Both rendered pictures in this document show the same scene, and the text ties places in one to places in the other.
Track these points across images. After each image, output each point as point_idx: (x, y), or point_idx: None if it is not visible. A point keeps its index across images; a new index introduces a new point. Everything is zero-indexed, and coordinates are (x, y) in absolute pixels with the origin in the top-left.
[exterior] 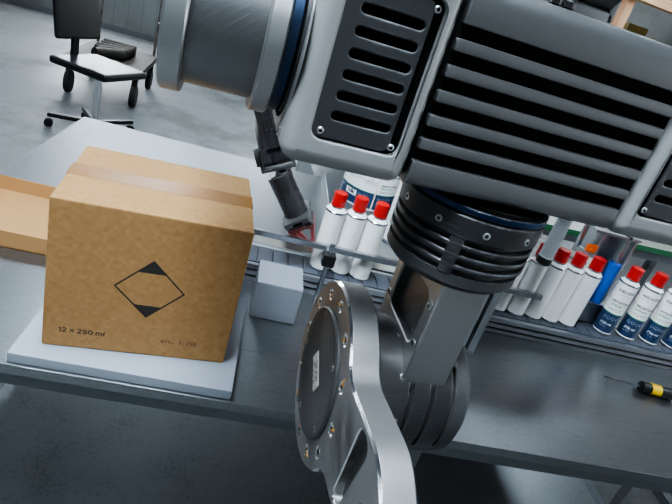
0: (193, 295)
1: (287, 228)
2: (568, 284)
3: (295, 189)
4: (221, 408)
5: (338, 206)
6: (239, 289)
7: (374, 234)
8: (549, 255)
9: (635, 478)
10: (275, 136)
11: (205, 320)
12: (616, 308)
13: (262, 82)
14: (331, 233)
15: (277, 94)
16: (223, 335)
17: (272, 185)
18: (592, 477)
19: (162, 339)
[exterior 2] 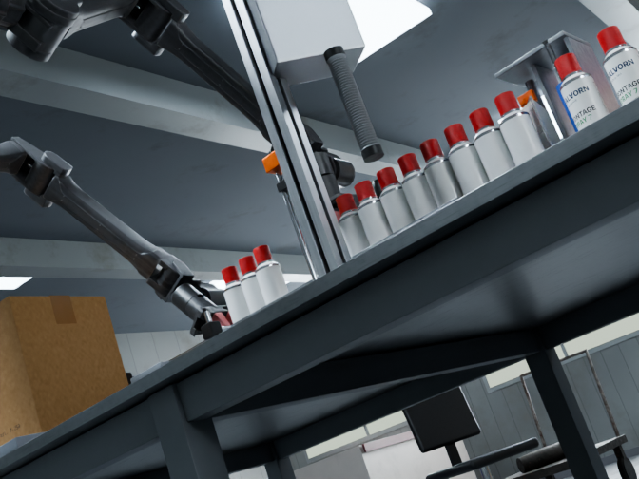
0: (0, 376)
1: (192, 333)
2: (484, 158)
3: (192, 296)
4: (14, 460)
5: (226, 282)
6: (21, 351)
7: (261, 281)
8: (362, 143)
9: (376, 260)
10: (145, 259)
11: (15, 395)
12: (581, 126)
13: None
14: (233, 313)
15: None
16: (30, 403)
17: (176, 306)
18: (382, 317)
19: (0, 433)
